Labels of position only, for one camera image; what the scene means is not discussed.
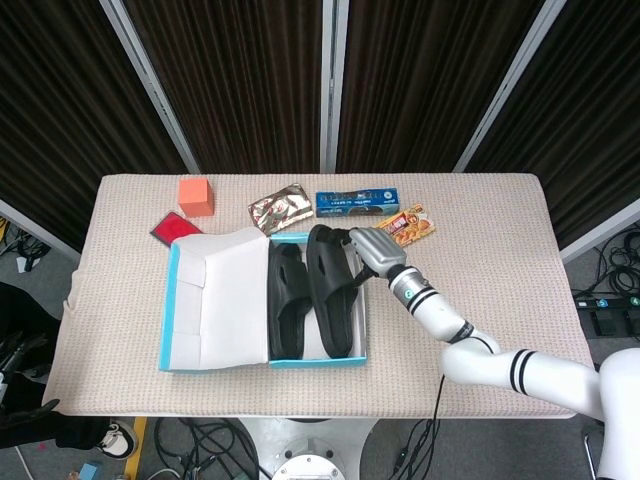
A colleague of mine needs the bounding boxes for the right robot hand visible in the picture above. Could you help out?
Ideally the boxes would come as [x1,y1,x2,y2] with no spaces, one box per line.
[335,225,409,289]

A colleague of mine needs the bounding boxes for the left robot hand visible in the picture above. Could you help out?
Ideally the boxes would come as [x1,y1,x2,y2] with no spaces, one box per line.
[0,332,61,441]

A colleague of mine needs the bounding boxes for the black slipper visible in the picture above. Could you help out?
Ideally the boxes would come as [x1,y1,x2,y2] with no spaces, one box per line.
[305,223,368,359]
[266,242,314,360]

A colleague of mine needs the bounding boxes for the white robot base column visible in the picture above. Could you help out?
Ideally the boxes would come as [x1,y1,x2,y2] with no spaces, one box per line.
[234,417,382,480]

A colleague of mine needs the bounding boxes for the yellow curry box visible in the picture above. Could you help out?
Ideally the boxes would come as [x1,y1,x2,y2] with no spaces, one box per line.
[374,202,437,249]

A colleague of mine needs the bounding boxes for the light blue shoe box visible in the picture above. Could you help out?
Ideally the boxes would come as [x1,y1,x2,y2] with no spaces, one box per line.
[158,225,369,372]

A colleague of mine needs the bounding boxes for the orange cube block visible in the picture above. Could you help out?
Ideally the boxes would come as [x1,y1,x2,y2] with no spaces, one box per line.
[177,177,216,218]

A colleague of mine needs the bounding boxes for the long blue carton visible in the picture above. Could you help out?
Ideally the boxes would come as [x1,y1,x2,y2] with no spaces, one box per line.
[315,187,400,220]

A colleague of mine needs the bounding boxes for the white black sneaker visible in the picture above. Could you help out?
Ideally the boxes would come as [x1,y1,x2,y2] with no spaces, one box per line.
[96,421,140,460]

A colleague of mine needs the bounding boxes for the person in black clothes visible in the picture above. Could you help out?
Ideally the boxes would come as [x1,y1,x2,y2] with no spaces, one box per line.
[0,279,112,451]

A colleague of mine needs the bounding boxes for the gold foil snack packet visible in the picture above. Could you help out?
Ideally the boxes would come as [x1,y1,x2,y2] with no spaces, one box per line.
[247,182,315,235]

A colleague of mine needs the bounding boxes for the beige woven tablecloth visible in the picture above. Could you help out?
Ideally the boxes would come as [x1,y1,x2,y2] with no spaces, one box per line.
[41,172,602,419]

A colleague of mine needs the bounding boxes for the dark ribbed partition panel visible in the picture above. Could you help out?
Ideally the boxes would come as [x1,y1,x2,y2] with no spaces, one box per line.
[122,0,326,175]
[0,0,189,254]
[464,0,640,251]
[335,0,546,175]

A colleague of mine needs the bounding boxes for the red black flat pad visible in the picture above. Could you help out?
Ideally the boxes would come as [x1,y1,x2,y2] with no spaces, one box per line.
[149,210,206,249]

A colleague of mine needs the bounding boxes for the black foot pedal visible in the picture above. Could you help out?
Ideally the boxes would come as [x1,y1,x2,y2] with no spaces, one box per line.
[592,309,629,337]

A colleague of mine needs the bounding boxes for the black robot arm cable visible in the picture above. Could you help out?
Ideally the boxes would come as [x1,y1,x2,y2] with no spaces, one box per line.
[427,372,447,436]

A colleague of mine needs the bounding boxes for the grey metal partition post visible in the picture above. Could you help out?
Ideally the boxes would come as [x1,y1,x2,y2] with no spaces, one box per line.
[319,0,350,175]
[0,198,82,265]
[452,0,569,174]
[98,0,202,175]
[559,198,640,265]

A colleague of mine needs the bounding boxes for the black floor cable bundle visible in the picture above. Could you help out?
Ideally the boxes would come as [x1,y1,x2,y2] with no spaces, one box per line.
[589,227,640,301]
[152,417,264,480]

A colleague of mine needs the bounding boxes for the black cables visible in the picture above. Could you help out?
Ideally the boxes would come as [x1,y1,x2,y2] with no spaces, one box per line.
[389,418,441,480]

